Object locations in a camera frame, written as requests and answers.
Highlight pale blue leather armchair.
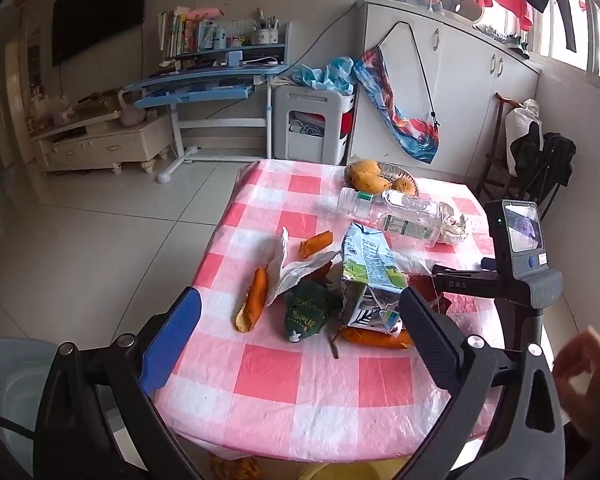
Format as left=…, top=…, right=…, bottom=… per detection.
left=0, top=338, right=56, bottom=466

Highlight long orange sweet potato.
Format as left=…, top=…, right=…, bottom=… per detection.
left=330, top=326, right=416, bottom=360

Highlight pink checkered plastic tablecloth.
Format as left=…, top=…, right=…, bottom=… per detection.
left=152, top=159, right=506, bottom=463

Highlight green white milk carton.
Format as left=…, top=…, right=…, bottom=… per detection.
left=340, top=222, right=411, bottom=336

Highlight white plastic bag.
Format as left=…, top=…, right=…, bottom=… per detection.
left=505, top=99, right=543, bottom=136

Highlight clear plastic bottle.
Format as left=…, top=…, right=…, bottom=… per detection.
left=337, top=186, right=443, bottom=247

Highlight white cabinet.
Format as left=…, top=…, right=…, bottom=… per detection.
left=347, top=0, right=541, bottom=186

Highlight pale pink kettlebell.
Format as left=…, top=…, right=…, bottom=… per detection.
left=118, top=89, right=147, bottom=127

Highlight blue plastic bag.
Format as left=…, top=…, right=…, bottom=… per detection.
left=279, top=56, right=356, bottom=97

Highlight translucent white plastic wrap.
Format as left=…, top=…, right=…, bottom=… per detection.
left=392, top=251, right=436, bottom=286

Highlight cream television cabinet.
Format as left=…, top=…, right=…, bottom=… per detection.
left=32, top=110, right=173, bottom=175

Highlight orange mango peel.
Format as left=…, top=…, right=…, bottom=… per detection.
left=299, top=230, right=334, bottom=259
left=235, top=266, right=269, bottom=333

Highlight black wall television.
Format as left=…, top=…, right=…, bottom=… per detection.
left=51, top=0, right=148, bottom=67

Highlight yellow plastic bin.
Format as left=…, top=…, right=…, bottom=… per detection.
left=300, top=457, right=411, bottom=480

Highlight dark green snack packet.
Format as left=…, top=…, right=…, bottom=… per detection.
left=282, top=280, right=343, bottom=345

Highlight white plastic storage stool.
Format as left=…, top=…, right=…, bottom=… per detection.
left=274, top=85, right=355, bottom=166

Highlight orange patterned slipper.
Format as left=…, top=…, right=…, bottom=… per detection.
left=210, top=455, right=261, bottom=480

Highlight person's right hand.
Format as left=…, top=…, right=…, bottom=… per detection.
left=552, top=327, right=600, bottom=441

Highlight red snack wrapper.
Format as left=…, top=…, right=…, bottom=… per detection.
left=407, top=274, right=453, bottom=313

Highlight brown plush toy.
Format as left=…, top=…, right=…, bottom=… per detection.
left=439, top=0, right=483, bottom=20

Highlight row of books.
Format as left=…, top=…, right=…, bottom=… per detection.
left=156, top=7, right=201, bottom=58

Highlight woven fruit basket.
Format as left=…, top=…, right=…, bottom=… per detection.
left=344, top=160, right=420, bottom=197

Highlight crumpled white tissue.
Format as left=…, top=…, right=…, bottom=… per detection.
left=437, top=201, right=468, bottom=247

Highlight white pen holder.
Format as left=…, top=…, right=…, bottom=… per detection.
left=251, top=8, right=280, bottom=46

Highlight dark wooden chair with clothes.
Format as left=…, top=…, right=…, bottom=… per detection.
left=510, top=121, right=577, bottom=221

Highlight white paper sheet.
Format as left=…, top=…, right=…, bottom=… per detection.
left=267, top=226, right=342, bottom=307

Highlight grey sneakers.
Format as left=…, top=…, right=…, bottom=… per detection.
left=472, top=22, right=531, bottom=59

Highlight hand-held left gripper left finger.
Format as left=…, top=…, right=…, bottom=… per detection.
left=32, top=287, right=202, bottom=480

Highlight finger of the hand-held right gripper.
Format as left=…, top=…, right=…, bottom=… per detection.
left=432, top=265, right=504, bottom=297

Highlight blue study desk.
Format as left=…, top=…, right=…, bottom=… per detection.
left=122, top=22, right=293, bottom=186

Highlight colourful printed bag with strap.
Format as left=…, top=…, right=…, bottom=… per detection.
left=354, top=21, right=441, bottom=164

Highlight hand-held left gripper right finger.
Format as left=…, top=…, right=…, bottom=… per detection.
left=395, top=287, right=566, bottom=480

